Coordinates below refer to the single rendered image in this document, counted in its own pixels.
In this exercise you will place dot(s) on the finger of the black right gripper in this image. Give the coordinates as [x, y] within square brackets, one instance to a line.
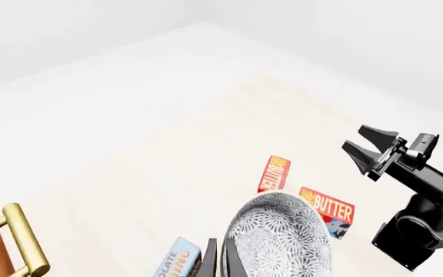
[362, 158]
[379, 137]

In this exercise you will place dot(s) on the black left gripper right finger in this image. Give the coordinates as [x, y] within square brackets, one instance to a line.
[232, 265]

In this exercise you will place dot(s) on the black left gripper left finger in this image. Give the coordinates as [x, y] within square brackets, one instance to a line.
[208, 262]

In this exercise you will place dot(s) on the blue chocolate pudding box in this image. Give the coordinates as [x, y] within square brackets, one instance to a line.
[177, 259]

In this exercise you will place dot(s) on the red butter box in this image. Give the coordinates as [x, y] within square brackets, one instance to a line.
[274, 174]
[335, 212]

